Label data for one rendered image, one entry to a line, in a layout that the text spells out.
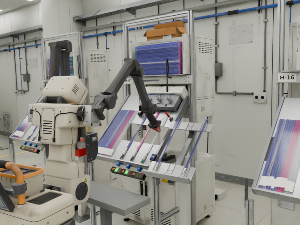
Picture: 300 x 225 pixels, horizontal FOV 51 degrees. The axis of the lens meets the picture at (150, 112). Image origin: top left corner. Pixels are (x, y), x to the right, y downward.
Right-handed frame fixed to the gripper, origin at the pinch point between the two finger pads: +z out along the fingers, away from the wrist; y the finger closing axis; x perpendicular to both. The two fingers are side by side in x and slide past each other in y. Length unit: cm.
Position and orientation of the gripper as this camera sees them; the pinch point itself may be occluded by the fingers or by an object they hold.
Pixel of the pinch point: (159, 131)
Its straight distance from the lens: 248.7
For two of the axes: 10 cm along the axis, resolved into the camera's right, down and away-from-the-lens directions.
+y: -7.7, -0.3, 6.4
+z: 4.3, 7.2, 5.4
